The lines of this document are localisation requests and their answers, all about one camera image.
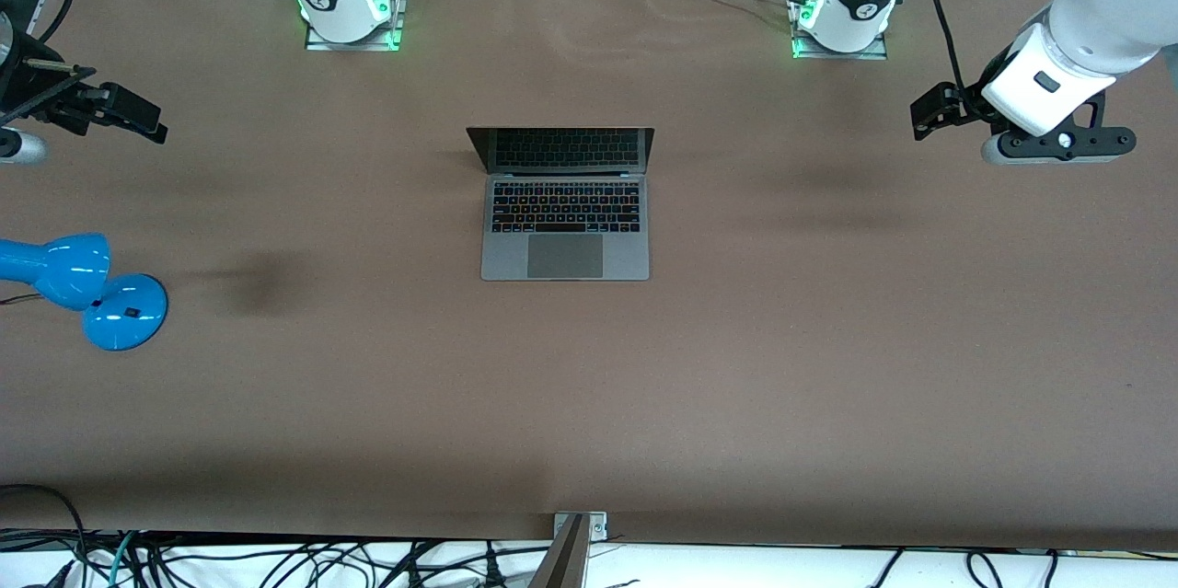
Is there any teal floor cable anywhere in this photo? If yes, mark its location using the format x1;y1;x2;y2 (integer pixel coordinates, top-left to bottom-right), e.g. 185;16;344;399
107;530;141;588

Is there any metal table edge bracket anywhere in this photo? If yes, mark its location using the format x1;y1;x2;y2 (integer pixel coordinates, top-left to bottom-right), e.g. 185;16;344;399
553;511;609;542

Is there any grey metal support beam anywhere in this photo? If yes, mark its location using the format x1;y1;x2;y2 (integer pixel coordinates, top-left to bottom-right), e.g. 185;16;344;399
528;514;592;588

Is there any thick black looped floor cable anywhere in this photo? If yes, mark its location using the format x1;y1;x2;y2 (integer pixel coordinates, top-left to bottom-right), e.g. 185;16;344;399
0;483;91;588

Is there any grey laptop with black keyboard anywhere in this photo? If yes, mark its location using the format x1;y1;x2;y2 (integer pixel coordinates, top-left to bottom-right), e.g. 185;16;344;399
466;127;656;282

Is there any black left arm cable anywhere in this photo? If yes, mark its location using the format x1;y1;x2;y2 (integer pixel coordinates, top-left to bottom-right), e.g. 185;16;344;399
925;0;978;103

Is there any blue desk lamp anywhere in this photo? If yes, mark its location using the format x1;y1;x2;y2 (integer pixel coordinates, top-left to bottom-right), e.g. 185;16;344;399
0;233;170;353

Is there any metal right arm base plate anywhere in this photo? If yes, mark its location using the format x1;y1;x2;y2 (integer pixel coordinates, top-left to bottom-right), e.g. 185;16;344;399
305;0;408;53

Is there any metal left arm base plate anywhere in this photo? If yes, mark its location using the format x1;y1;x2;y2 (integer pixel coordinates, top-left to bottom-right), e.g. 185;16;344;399
790;0;890;62

